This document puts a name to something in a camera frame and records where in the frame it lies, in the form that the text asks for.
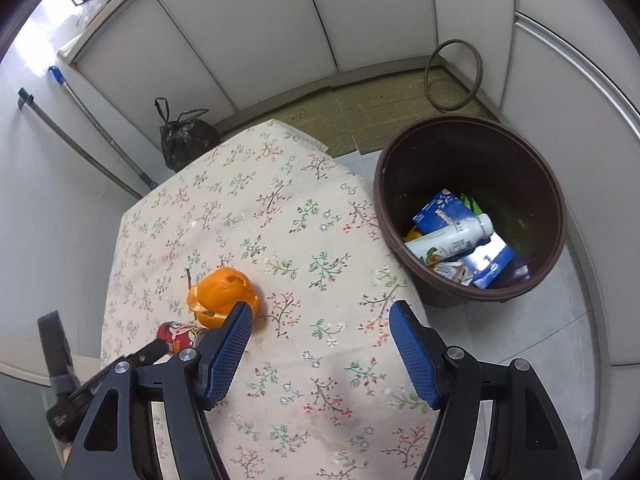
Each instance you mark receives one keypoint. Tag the white plastic bottle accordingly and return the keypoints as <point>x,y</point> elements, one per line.
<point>450,242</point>

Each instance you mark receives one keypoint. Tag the green snack bag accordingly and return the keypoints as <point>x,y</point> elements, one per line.
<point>470,205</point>

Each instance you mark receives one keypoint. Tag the brown trash bin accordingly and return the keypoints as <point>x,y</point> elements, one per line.
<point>450,160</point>

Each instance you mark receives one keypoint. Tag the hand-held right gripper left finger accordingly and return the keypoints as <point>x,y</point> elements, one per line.
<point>227,355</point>

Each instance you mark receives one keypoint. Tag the black garbage bag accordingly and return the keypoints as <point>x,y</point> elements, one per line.
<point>185,140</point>

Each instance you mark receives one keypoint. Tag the woven floor mat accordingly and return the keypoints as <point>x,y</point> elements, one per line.
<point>380,110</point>

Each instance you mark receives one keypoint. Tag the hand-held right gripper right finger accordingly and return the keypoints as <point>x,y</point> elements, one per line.
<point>415,355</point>

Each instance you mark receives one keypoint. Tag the yellow snack packet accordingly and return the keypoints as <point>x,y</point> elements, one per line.
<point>412,235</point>

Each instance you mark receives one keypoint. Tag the blue cookie box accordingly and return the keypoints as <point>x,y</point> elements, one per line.
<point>492,260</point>

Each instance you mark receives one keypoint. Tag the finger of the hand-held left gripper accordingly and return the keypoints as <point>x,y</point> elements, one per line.
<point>150,352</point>

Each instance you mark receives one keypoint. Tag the orange peel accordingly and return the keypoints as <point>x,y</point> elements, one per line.
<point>220,290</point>

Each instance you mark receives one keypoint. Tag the red drink can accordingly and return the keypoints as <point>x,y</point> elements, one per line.
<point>177,336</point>

